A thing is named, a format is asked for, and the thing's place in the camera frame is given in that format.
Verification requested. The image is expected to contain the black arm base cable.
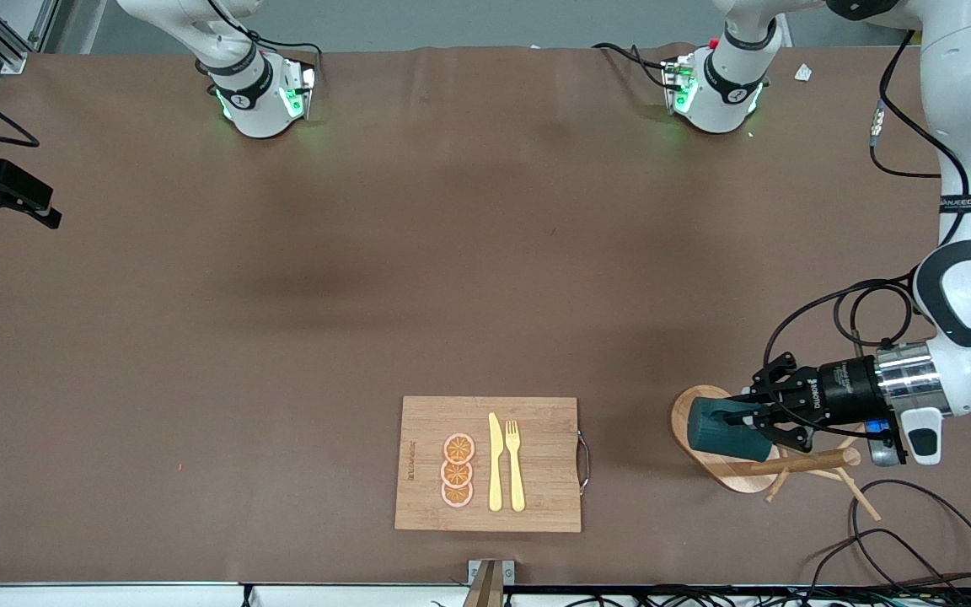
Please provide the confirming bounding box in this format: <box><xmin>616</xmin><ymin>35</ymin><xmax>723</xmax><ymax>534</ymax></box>
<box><xmin>203</xmin><ymin>0</ymin><xmax>324</xmax><ymax>77</ymax></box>
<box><xmin>592</xmin><ymin>42</ymin><xmax>673</xmax><ymax>90</ymax></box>

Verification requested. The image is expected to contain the metal mounting bracket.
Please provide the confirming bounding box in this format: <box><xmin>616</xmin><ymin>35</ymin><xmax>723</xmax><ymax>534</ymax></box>
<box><xmin>464</xmin><ymin>559</ymin><xmax>517</xmax><ymax>607</ymax></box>

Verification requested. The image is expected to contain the yellow plastic knife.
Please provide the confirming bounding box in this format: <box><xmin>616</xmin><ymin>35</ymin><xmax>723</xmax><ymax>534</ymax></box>
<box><xmin>487</xmin><ymin>412</ymin><xmax>505</xmax><ymax>513</ymax></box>

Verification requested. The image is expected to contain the aluminium frame profile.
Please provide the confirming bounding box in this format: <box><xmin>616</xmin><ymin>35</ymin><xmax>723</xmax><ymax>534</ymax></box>
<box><xmin>0</xmin><ymin>0</ymin><xmax>61</xmax><ymax>75</ymax></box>

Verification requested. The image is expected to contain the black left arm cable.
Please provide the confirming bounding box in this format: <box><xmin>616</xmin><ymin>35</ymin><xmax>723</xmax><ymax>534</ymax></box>
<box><xmin>762</xmin><ymin>30</ymin><xmax>971</xmax><ymax>397</ymax></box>

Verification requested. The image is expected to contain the wooden mug rack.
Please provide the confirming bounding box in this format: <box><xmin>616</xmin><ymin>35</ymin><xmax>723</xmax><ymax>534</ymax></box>
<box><xmin>669</xmin><ymin>384</ymin><xmax>882</xmax><ymax>523</ymax></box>

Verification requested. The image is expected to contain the yellow plastic fork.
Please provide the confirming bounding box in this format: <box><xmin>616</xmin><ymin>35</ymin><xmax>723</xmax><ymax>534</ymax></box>
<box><xmin>505</xmin><ymin>420</ymin><xmax>527</xmax><ymax>513</ymax></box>

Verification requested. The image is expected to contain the black looped cable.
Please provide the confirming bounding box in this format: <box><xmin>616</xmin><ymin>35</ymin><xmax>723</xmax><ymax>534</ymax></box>
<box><xmin>802</xmin><ymin>531</ymin><xmax>958</xmax><ymax>604</ymax></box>
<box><xmin>850</xmin><ymin>479</ymin><xmax>971</xmax><ymax>595</ymax></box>

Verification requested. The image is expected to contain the teal mug yellow inside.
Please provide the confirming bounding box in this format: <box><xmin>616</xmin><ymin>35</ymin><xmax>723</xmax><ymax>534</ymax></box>
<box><xmin>687</xmin><ymin>396</ymin><xmax>778</xmax><ymax>461</ymax></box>

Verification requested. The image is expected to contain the black cable bundle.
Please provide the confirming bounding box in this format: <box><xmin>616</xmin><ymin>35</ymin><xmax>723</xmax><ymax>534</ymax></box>
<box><xmin>528</xmin><ymin>584</ymin><xmax>971</xmax><ymax>607</ymax></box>

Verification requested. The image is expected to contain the bamboo cutting board metal handle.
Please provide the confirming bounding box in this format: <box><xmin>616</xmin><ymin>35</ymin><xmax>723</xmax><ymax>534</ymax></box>
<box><xmin>394</xmin><ymin>395</ymin><xmax>592</xmax><ymax>534</ymax></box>

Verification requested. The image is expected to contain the brown table cover sheet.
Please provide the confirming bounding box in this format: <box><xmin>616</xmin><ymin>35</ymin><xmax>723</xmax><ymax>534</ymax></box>
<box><xmin>0</xmin><ymin>44</ymin><xmax>971</xmax><ymax>587</ymax></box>

